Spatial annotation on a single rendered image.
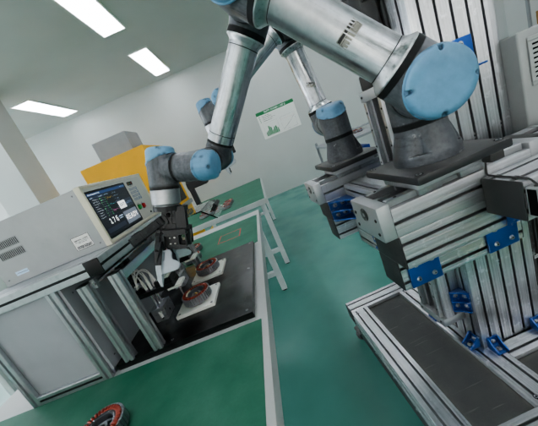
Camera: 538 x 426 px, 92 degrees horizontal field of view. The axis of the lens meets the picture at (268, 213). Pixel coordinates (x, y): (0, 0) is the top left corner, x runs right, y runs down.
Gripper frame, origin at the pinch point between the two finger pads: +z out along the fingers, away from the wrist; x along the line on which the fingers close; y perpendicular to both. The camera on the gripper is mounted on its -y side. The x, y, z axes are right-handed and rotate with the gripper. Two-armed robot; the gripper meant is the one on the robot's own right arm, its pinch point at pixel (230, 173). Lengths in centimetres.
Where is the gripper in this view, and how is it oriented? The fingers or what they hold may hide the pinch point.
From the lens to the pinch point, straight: 130.7
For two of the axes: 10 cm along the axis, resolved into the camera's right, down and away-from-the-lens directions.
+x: -1.3, -2.1, 9.7
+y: 9.2, -4.0, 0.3
